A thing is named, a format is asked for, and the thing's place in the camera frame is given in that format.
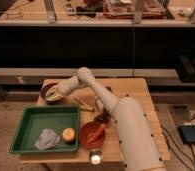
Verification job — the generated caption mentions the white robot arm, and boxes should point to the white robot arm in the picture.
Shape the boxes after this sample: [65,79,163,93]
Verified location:
[48,67,166,171]

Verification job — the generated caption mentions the red bowl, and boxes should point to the red bowl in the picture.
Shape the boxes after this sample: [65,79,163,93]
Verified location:
[79,122,106,149]

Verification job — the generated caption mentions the wooden spatula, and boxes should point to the wooden spatula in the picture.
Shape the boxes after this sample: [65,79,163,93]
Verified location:
[74,97,94,112]

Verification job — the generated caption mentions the green plastic tray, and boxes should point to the green plastic tray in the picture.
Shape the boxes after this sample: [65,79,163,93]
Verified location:
[10,106,80,154]

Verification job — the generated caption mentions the yellow round fruit toy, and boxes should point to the yellow round fruit toy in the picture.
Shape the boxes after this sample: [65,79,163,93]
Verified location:
[62,127,76,143]

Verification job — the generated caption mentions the dark grape bunch toy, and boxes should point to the dark grape bunch toy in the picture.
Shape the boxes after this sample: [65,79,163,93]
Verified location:
[94,113,111,124]

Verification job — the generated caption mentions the grey crumpled cloth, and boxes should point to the grey crumpled cloth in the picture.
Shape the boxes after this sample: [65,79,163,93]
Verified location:
[34,129,60,150]

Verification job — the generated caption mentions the orange carrot toy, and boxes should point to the orange carrot toy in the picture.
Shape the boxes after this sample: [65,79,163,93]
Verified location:
[87,124,106,143]

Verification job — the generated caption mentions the small metal cup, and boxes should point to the small metal cup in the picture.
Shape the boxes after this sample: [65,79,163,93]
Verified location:
[89,149,103,165]

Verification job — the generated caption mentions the clutter on back shelf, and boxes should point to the clutter on back shelf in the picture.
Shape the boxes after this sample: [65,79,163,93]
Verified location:
[64,0,166,19]

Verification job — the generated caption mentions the dark equipment box right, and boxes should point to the dark equipment box right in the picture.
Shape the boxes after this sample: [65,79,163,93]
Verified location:
[176,55,195,83]

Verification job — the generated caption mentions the black power adapter box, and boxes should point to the black power adapter box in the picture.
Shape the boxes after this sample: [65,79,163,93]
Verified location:
[178,125,195,144]

